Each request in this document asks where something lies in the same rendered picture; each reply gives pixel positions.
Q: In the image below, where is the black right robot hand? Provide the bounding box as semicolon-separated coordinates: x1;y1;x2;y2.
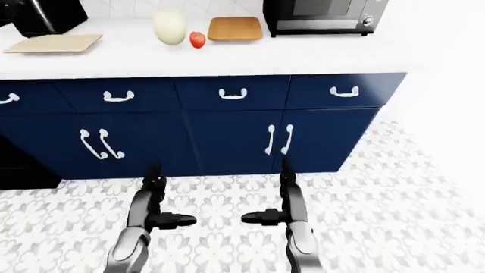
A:
240;156;308;228

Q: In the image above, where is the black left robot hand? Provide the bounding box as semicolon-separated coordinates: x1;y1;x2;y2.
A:
127;161;198;231

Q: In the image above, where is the red tomato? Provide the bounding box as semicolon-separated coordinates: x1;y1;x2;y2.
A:
189;31;207;49

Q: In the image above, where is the pale green cantaloupe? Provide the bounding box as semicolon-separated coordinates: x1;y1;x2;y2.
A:
152;8;188;46

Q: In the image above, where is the brown wooden cutting board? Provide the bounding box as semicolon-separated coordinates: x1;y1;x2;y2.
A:
207;16;264;43

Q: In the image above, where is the light beige cutting board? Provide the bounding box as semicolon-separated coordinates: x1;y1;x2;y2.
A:
2;33;104;55

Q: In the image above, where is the navy blue kitchen cabinet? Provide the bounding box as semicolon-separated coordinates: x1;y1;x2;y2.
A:
0;72;408;180

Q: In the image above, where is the black dishwasher front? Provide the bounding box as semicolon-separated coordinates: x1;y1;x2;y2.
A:
0;132;62;190

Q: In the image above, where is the black toaster oven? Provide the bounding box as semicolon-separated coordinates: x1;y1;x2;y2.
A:
262;0;390;39

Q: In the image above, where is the black air fryer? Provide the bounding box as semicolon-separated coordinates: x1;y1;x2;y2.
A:
11;0;89;39

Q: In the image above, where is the white cabinet door handle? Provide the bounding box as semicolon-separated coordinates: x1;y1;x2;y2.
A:
280;124;294;155
79;128;109;161
264;124;276;157
99;128;126;160

